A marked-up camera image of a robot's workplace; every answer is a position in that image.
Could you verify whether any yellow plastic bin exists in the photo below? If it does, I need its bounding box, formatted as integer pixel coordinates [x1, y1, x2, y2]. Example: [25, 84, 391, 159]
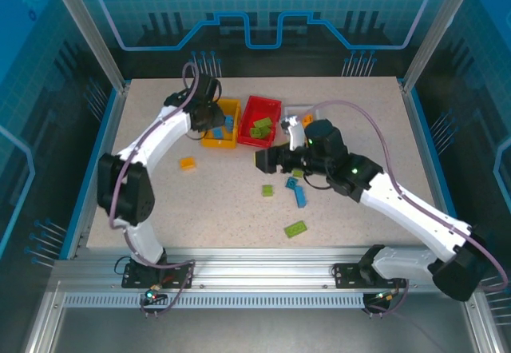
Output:
[200, 97, 243, 149]

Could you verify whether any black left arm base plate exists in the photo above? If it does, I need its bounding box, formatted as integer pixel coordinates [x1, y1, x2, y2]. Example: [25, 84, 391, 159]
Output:
[121, 262, 196, 289]

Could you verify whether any slotted grey cable duct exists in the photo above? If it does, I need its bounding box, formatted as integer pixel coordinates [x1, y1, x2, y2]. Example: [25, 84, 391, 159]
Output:
[62, 293, 367, 310]

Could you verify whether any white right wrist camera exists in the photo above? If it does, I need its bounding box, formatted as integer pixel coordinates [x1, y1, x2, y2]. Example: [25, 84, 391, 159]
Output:
[279, 114, 307, 151]

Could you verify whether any aluminium frame post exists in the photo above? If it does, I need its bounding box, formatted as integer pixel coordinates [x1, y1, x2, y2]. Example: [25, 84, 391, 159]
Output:
[44, 0, 132, 93]
[399, 0, 475, 93]

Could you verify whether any white plastic bin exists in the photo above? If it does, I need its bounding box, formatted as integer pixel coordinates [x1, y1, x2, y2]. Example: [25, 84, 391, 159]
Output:
[283, 104, 321, 121]

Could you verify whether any aluminium mounting rail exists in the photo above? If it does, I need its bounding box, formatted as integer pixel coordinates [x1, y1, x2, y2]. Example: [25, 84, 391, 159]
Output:
[46, 247, 482, 295]

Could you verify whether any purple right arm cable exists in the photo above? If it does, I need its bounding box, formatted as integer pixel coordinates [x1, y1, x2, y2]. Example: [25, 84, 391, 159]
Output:
[301, 100, 510, 319]

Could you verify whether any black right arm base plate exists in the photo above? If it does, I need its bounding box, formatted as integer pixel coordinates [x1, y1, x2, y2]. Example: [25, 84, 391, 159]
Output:
[332, 261, 409, 290]

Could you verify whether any red plastic bin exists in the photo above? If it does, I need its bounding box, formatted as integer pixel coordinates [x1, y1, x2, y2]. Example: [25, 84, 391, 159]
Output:
[237, 94, 282, 148]

